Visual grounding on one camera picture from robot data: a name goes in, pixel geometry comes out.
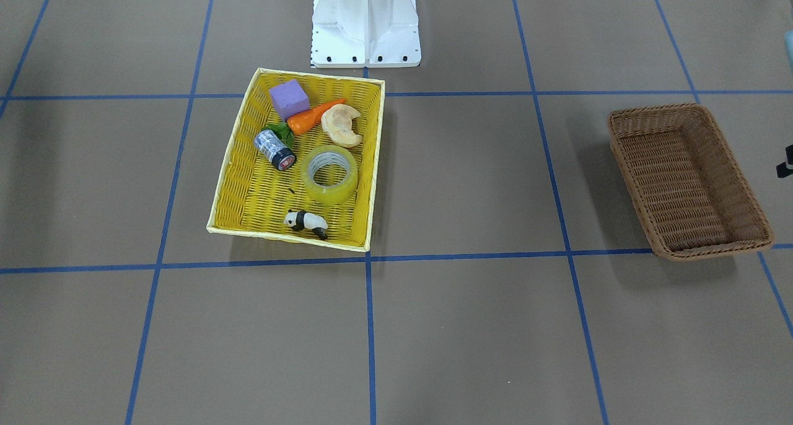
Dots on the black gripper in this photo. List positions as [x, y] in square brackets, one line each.
[787, 163]

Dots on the yellow tape roll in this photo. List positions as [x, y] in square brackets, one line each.
[329, 174]

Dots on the brown wicker basket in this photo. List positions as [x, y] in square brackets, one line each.
[688, 191]

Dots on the yellow woven basket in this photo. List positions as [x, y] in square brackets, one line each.
[252, 197]

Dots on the toy croissant bread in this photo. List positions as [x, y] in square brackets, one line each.
[337, 123]

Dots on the orange toy carrot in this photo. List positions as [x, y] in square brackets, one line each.
[301, 123]

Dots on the panda figurine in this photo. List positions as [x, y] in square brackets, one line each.
[306, 220]

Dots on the purple foam cube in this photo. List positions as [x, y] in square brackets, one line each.
[289, 99]

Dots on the small black labelled can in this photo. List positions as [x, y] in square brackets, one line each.
[278, 154]

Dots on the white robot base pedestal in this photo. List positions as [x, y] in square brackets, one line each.
[365, 34]

